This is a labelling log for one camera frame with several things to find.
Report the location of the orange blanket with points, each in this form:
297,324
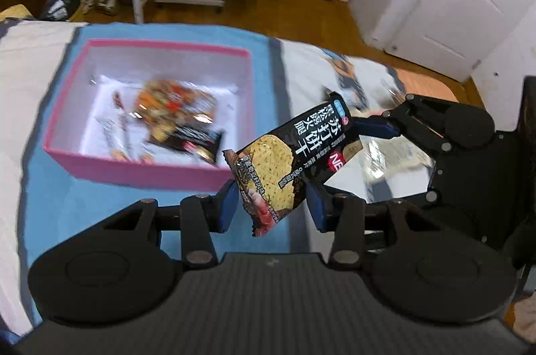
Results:
423,82

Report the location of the small white snack packet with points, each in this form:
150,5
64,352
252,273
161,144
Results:
111,128

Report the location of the white door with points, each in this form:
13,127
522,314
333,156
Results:
460,3

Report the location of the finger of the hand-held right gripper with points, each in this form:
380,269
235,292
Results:
377,127
435,187

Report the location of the pink cardboard box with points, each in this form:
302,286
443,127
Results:
138,172

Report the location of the printed paper sheet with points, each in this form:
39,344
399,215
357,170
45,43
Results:
96,137

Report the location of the black cracker packet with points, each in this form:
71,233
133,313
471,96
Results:
293,154

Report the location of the small brown snack packet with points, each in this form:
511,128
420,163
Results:
118,100

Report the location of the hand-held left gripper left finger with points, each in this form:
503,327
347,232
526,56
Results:
229,208

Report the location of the dark snack packet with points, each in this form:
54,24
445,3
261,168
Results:
188,139

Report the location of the yellow cloth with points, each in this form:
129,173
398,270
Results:
14,11

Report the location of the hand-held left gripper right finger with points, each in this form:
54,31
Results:
316,208

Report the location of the beige noodle packet red label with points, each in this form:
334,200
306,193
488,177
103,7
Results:
398,158

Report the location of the clear bag of mixed nuts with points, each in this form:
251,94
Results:
176,101

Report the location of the black plastic bag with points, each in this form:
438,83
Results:
60,3

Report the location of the grey shoe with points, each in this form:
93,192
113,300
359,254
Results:
111,1
86,2

